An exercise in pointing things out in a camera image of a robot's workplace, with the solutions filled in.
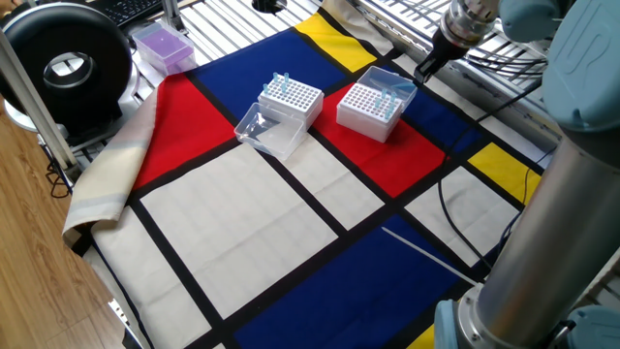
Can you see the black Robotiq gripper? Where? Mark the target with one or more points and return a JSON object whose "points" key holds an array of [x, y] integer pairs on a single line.
{"points": [[449, 47]]}

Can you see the white pipette tip box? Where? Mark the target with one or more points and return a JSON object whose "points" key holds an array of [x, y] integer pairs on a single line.
{"points": [[310, 109], [363, 123]]}

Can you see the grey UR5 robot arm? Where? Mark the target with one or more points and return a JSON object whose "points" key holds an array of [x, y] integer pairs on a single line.
{"points": [[557, 218]]}

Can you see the purple pipette tip box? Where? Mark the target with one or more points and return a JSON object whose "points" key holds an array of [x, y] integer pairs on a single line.
{"points": [[164, 48]]}

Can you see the silver wrist coupling flange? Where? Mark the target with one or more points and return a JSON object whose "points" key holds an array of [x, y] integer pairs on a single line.
{"points": [[467, 22]]}

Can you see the black round cap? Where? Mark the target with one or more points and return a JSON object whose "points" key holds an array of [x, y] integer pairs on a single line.
{"points": [[269, 5]]}

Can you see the Mondrian pattern colour-block tablecloth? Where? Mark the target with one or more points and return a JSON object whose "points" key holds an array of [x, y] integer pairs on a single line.
{"points": [[242, 228]]}

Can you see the black computer keyboard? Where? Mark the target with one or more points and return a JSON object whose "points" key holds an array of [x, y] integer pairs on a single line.
{"points": [[131, 9]]}

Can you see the grey aluminium table rail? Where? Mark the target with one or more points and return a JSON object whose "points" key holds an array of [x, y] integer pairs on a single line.
{"points": [[474, 87]]}

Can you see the aluminium frame post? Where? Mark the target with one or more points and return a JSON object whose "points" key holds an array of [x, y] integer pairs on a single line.
{"points": [[172, 14], [34, 106]]}

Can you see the white table edge bracket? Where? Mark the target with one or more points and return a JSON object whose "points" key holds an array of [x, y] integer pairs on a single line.
{"points": [[119, 314]]}

